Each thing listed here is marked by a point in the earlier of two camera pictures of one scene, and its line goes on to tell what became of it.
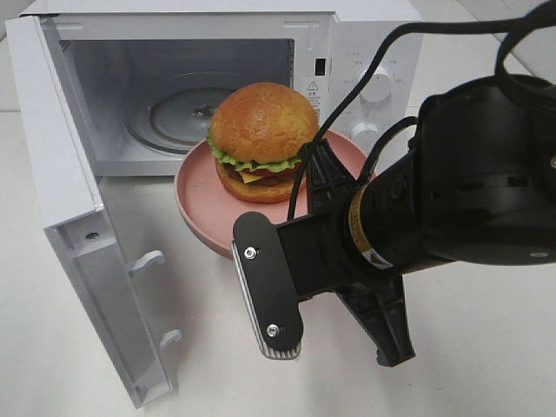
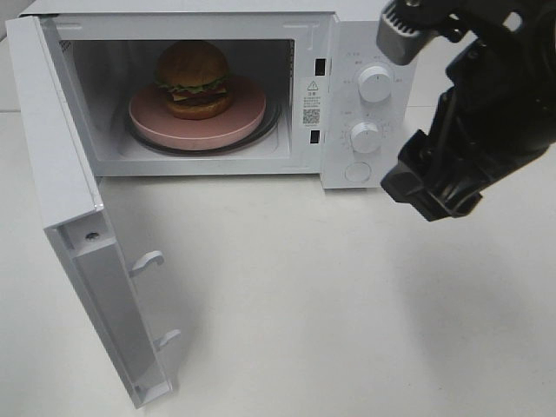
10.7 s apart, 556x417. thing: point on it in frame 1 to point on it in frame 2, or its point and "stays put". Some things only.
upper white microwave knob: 378,88 stays put
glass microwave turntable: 174,115 to 269,123
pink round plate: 211,210 to 151,118
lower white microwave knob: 365,134 stays put
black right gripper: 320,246 to 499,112
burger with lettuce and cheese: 256,136 to 195,77
